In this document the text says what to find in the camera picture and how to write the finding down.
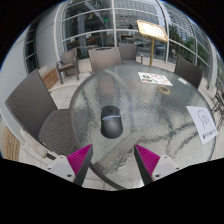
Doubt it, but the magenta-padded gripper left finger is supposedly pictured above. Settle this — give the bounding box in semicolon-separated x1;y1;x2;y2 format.
46;143;95;187

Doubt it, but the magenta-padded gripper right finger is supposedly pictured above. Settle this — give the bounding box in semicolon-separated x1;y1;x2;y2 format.
133;143;182;187

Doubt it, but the gold menu display stand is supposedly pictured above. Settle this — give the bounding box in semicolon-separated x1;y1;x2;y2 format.
136;19;169;67

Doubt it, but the grey wicker chair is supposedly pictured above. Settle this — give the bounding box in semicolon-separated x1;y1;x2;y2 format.
173;55;204;90
118;42;144;65
55;49;80;85
87;46;123;75
4;68;83;159

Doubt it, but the white printed mouse pad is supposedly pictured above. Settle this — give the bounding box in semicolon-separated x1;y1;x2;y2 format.
185;105;219;146

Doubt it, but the wooden slat bench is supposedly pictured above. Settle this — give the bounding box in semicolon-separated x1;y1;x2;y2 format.
40;67;60;91
2;125;22;162

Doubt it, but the black computer mouse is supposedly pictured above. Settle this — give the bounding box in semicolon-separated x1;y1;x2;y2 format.
100;105;124;139

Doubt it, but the colourful picture menu card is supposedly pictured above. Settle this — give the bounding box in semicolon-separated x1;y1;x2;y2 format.
137;71;174;87

